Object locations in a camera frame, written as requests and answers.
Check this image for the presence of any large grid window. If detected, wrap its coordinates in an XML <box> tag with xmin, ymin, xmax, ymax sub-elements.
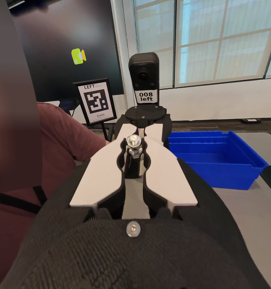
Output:
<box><xmin>133</xmin><ymin>0</ymin><xmax>271</xmax><ymax>89</ymax></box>

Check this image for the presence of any large black wall screen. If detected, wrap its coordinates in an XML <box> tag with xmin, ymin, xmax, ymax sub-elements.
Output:
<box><xmin>9</xmin><ymin>0</ymin><xmax>124</xmax><ymax>102</ymax></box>

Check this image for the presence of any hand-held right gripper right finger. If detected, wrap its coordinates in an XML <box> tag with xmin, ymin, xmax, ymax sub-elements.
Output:
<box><xmin>143</xmin><ymin>137</ymin><xmax>198</xmax><ymax>213</ymax></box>

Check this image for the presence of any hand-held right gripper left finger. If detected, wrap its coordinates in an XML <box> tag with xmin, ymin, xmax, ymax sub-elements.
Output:
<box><xmin>69</xmin><ymin>137</ymin><xmax>127</xmax><ymax>213</ymax></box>

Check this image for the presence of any blue plastic bin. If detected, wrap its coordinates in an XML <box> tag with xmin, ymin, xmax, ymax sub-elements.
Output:
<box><xmin>167</xmin><ymin>130</ymin><xmax>269</xmax><ymax>190</ymax></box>

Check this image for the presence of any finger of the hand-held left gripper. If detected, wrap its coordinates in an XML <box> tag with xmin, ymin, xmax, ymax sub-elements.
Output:
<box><xmin>145</xmin><ymin>123</ymin><xmax>165</xmax><ymax>147</ymax></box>
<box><xmin>116</xmin><ymin>123</ymin><xmax>139</xmax><ymax>144</ymax></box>

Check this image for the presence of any steel hex bolt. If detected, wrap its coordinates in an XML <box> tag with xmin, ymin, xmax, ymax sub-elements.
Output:
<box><xmin>127</xmin><ymin>135</ymin><xmax>142</xmax><ymax>158</ymax></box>

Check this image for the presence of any steel hex nut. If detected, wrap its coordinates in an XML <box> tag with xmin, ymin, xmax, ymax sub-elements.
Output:
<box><xmin>126</xmin><ymin>135</ymin><xmax>142</xmax><ymax>148</ymax></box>

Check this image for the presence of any black chest strap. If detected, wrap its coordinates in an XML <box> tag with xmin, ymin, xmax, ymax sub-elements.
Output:
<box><xmin>0</xmin><ymin>186</ymin><xmax>48</xmax><ymax>215</ymax></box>

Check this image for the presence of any framed marker sign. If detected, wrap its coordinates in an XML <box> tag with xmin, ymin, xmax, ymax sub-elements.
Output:
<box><xmin>73</xmin><ymin>78</ymin><xmax>118</xmax><ymax>141</ymax></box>

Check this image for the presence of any black screen cart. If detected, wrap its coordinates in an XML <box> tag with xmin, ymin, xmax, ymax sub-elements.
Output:
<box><xmin>58</xmin><ymin>98</ymin><xmax>80</xmax><ymax>117</ymax></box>

